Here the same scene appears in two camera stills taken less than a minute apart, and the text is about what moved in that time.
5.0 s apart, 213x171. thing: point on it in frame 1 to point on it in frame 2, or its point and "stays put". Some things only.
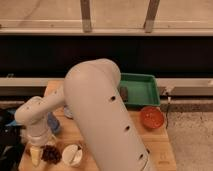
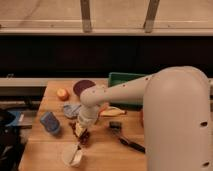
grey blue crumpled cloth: x=68 y=110 stays put
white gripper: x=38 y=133 to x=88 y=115
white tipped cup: x=72 y=154 stays put
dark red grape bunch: x=51 y=154 to x=83 y=138
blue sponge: x=53 y=122 stays put
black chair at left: x=12 y=149 stays put
